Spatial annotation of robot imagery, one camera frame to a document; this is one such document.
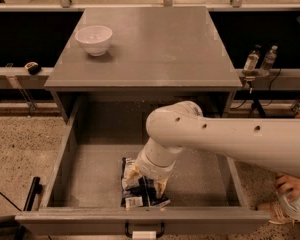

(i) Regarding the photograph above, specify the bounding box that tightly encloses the grey open drawer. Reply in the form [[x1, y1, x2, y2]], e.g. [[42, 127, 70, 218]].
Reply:
[[16, 98, 267, 236]]

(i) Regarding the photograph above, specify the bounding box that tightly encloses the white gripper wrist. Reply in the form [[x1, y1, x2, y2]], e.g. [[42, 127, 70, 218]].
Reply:
[[123, 150, 175, 199]]

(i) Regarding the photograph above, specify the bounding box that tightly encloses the white ceramic bowl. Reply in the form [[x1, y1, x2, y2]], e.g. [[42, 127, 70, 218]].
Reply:
[[75, 25, 113, 56]]

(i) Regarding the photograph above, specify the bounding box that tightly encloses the blue chip bag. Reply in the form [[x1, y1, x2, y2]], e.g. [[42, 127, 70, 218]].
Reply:
[[121, 158, 170, 209]]

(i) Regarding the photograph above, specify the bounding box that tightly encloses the white sneaker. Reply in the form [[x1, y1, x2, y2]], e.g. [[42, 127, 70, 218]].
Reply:
[[257, 201, 300, 225]]

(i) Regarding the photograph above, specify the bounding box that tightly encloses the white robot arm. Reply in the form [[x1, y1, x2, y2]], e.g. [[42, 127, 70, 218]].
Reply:
[[126, 101, 300, 196]]

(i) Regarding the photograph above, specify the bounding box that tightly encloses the black drawer handle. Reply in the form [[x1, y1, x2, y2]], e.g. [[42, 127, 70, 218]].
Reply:
[[125, 223, 165, 240]]

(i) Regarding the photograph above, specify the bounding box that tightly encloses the clear bottle white cap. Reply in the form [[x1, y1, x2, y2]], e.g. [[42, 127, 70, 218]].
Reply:
[[259, 45, 278, 76]]

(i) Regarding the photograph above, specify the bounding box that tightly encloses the grey cabinet counter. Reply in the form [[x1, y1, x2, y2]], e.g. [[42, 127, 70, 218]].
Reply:
[[44, 6, 243, 124]]

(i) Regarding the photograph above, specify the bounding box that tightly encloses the black bar at left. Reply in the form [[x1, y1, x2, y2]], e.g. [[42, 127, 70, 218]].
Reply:
[[23, 176, 43, 211]]

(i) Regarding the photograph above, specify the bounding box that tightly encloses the black tripod stand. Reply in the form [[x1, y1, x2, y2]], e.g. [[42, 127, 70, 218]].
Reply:
[[245, 77, 266, 118]]

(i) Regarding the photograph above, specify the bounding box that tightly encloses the clear bottle dark cap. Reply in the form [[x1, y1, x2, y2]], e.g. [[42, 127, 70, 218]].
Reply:
[[243, 45, 261, 75]]

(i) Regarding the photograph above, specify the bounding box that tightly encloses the person's hand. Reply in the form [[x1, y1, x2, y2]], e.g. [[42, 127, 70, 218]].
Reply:
[[275, 173, 300, 202]]

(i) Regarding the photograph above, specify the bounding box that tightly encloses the black yellow tape measure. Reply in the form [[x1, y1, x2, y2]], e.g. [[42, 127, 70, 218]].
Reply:
[[24, 62, 41, 75]]

